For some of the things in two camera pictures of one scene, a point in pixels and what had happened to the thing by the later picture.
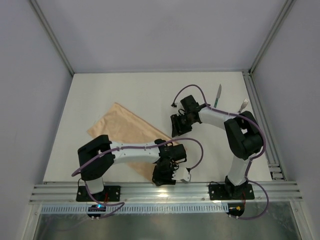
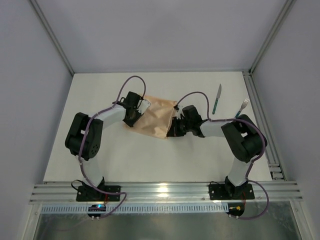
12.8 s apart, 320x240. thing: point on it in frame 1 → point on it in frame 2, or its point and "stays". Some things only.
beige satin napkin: (144, 168) → (155, 121)
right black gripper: (179, 123) → (175, 128)
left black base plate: (110, 193) stays
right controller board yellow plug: (236, 209) stays
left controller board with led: (96, 208) stays
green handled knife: (218, 95) stays
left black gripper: (163, 175) → (133, 116)
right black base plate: (222, 191) stays
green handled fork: (244, 105) stays
